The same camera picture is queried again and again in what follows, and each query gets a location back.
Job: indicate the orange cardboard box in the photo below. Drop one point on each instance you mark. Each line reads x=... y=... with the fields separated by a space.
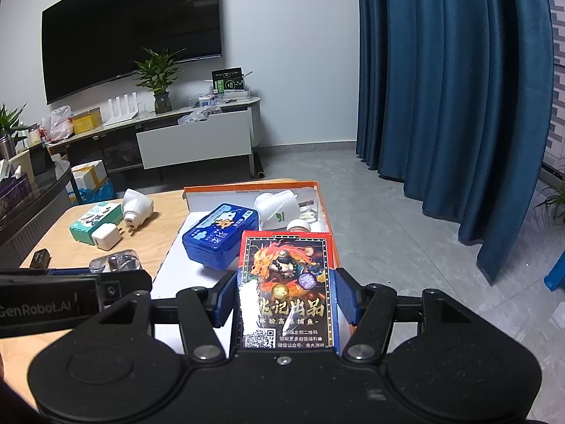
x=176 y=274

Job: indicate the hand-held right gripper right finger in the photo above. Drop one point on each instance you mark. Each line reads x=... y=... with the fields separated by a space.
x=348 y=296

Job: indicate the clear plastic organizer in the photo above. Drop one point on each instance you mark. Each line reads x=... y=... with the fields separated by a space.
x=225 y=99

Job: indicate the blue plastic floss box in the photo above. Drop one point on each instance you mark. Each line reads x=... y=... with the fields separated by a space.
x=216 y=238

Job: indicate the black green box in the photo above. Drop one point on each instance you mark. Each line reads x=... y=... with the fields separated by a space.
x=227 y=80

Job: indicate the playing card box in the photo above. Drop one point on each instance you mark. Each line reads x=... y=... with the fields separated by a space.
x=287 y=291

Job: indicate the thin-leaf potted plant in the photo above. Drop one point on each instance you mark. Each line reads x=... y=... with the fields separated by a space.
x=554 y=203

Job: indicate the rose gold bottle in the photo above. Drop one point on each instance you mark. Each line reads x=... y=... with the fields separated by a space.
x=299 y=226

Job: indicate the purple tin box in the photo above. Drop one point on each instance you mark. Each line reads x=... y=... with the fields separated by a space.
x=13 y=194

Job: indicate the blue plastic bag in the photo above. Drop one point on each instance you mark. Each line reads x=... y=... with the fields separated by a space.
x=95 y=195

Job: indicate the clear plastic bag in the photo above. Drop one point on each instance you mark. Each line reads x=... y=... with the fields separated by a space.
x=198 y=117

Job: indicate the white plastic bag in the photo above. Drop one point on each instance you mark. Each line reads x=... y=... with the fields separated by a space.
x=57 y=123

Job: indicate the white leaf-logo plug-in device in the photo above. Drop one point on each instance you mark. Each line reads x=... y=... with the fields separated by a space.
x=278 y=210

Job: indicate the black television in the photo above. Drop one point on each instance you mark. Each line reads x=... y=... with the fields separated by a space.
x=128 y=31

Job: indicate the green bandage box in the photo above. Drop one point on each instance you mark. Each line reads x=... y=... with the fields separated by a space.
x=92 y=221

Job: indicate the black charger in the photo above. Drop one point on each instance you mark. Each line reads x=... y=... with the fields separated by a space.
x=40 y=259

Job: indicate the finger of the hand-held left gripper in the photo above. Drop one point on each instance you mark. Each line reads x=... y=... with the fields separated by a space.
x=126 y=285

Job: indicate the white cone plug-in device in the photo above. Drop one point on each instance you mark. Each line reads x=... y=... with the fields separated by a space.
x=137 y=207

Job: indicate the potted bamboo plant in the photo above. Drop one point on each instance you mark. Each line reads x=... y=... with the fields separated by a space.
x=161 y=79

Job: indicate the yellow box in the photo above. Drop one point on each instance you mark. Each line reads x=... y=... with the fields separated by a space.
x=88 y=121

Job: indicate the white cube charger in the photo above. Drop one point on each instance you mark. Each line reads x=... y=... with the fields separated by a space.
x=103 y=236

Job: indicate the television cabinet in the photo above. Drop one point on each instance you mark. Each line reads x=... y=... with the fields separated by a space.
x=194 y=139

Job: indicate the white router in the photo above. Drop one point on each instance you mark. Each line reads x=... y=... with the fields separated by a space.
x=123 y=110

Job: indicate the clear glass bottle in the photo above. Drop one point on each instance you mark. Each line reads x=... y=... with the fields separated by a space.
x=117 y=261

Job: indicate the white cardboard box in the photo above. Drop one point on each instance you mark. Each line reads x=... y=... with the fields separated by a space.
x=88 y=174

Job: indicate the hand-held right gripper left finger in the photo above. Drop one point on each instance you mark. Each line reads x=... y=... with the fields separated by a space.
x=223 y=300

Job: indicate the blue curtain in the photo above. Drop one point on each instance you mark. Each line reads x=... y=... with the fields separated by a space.
x=450 y=97

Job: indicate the leafy green plant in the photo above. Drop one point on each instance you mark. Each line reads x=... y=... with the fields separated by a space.
x=11 y=121

